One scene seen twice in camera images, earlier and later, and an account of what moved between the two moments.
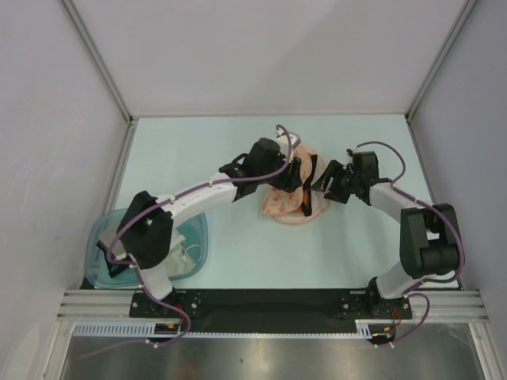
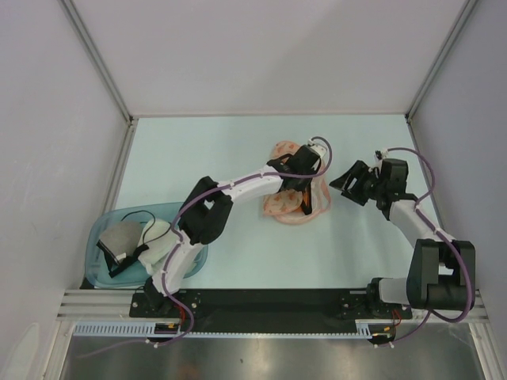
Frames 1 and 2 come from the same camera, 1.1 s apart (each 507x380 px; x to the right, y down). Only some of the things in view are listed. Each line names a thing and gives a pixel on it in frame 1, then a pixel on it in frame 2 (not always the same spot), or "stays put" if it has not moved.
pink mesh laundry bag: (304, 204) stays put
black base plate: (273, 309) stays put
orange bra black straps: (306, 193) stays put
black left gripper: (288, 182) → (303, 186)
